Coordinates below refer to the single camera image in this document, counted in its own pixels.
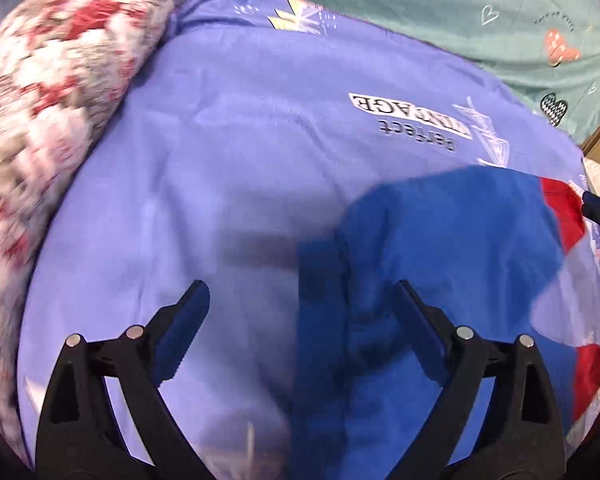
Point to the blue pants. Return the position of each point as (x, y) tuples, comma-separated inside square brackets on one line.
[(430, 240)]

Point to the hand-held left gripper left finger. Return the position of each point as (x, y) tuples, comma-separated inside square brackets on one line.
[(180, 330)]

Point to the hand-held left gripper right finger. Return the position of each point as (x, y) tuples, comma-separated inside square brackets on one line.
[(425, 332)]

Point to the red and white floral blanket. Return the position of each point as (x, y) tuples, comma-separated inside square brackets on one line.
[(45, 110)]

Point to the red cloth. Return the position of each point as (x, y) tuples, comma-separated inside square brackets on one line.
[(580, 310)]

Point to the teal heart print blanket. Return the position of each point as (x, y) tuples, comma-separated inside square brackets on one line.
[(460, 15)]

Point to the lavender printed bed sheet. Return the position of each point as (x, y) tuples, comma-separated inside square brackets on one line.
[(240, 160)]

